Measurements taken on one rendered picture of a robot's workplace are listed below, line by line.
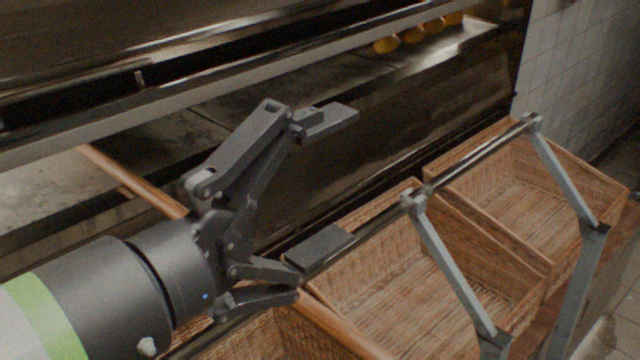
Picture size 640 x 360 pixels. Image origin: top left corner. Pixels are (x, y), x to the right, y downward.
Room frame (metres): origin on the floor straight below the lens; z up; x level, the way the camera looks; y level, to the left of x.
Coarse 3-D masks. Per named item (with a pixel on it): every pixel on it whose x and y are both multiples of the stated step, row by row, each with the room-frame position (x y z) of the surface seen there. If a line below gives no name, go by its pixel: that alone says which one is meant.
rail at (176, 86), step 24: (432, 0) 1.26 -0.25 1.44; (360, 24) 1.08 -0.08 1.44; (288, 48) 0.94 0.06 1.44; (312, 48) 0.98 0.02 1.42; (216, 72) 0.83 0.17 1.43; (240, 72) 0.86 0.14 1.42; (120, 96) 0.73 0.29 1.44; (144, 96) 0.74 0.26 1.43; (168, 96) 0.76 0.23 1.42; (48, 120) 0.65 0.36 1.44; (72, 120) 0.66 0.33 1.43; (96, 120) 0.68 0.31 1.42; (0, 144) 0.60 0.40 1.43; (24, 144) 0.62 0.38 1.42
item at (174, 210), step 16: (96, 160) 0.95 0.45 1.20; (112, 160) 0.93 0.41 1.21; (128, 176) 0.88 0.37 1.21; (144, 192) 0.83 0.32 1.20; (160, 192) 0.82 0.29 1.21; (160, 208) 0.79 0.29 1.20; (176, 208) 0.77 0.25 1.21; (288, 304) 0.56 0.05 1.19; (304, 304) 0.55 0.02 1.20; (320, 304) 0.55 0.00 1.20; (320, 320) 0.52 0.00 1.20; (336, 320) 0.52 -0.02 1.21; (336, 336) 0.50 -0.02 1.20; (352, 336) 0.49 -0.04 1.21; (352, 352) 0.47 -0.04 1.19; (368, 352) 0.46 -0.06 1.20; (384, 352) 0.46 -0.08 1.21
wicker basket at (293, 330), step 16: (192, 320) 0.86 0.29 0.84; (208, 320) 0.88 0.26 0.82; (256, 320) 0.95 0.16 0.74; (272, 320) 0.98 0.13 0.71; (288, 320) 0.96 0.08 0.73; (304, 320) 0.91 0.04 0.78; (176, 336) 0.82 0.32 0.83; (240, 336) 0.91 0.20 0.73; (256, 336) 0.93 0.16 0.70; (288, 336) 0.96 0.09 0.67; (304, 336) 0.92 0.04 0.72; (320, 336) 0.88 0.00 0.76; (208, 352) 0.85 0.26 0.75; (224, 352) 0.87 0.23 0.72; (256, 352) 0.92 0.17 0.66; (272, 352) 0.94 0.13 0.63; (288, 352) 0.96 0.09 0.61; (304, 352) 0.92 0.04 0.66; (320, 352) 0.88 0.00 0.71; (336, 352) 0.84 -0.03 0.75
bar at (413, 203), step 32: (512, 128) 1.14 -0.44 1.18; (480, 160) 1.02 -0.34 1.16; (544, 160) 1.16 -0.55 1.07; (416, 192) 0.87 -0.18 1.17; (576, 192) 1.11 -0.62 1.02; (384, 224) 0.78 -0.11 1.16; (416, 224) 0.85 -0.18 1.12; (448, 256) 0.81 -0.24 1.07; (576, 288) 1.04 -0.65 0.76; (480, 320) 0.73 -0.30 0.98; (576, 320) 1.05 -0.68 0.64; (192, 352) 0.49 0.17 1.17; (480, 352) 0.71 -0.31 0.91
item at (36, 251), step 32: (512, 32) 1.87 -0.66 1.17; (416, 64) 1.54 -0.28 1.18; (448, 64) 1.60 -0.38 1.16; (352, 96) 1.31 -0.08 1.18; (384, 96) 1.38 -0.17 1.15; (192, 160) 0.98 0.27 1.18; (128, 192) 0.86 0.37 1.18; (32, 224) 0.76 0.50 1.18; (64, 224) 0.76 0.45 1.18; (96, 224) 0.79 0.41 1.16; (0, 256) 0.68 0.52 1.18; (32, 256) 0.71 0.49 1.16
